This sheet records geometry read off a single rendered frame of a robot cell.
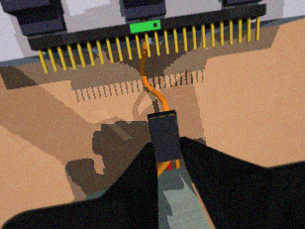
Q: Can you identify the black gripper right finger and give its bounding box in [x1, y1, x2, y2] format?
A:
[179, 137, 305, 229]

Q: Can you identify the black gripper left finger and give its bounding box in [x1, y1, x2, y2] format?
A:
[1, 142, 158, 229]

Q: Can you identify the black pin header strip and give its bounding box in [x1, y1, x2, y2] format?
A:
[28, 3, 267, 54]

